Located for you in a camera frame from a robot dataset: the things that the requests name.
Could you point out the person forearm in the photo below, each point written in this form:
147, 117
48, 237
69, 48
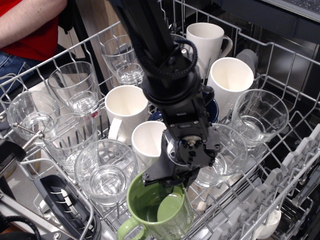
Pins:
26, 17

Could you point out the clear glass far left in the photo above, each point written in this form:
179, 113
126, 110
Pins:
31, 111

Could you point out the white mug back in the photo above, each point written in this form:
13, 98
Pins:
211, 44

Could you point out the dark blue mug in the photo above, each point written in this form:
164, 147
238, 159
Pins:
156, 116

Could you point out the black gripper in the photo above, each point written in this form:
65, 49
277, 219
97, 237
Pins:
186, 147

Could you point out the clear glass left lower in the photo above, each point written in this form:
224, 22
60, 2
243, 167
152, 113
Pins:
66, 136

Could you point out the grey wire dishwasher rack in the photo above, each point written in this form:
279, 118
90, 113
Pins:
279, 65

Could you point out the grey rack roller wheel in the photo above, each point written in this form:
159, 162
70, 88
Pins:
250, 58

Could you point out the clear tall glass left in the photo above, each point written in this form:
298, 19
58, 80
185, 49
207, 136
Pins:
75, 84

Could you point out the clear glass back left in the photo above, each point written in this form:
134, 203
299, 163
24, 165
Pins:
120, 57

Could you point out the clear glass front right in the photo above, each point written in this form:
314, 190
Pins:
229, 161

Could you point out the green ceramic mug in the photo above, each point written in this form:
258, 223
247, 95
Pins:
163, 213

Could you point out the white mug centre left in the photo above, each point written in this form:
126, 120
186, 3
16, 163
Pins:
126, 108

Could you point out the clear glass far right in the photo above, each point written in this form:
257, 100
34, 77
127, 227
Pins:
258, 116

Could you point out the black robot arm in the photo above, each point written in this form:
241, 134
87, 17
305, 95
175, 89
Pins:
171, 83

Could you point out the white mug front centre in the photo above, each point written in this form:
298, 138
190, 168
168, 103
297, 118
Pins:
146, 143

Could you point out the blue jeans leg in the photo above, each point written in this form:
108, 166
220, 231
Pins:
12, 66

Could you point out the red shirt torso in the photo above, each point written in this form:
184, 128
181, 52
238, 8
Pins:
39, 45

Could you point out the grey plastic tine holder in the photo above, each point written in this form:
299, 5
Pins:
285, 188

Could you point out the white bowl lower rack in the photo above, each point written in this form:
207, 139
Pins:
264, 231

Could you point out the clear glass front left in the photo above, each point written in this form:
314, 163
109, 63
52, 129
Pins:
104, 170

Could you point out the white mug right tilted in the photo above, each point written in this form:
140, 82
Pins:
229, 77

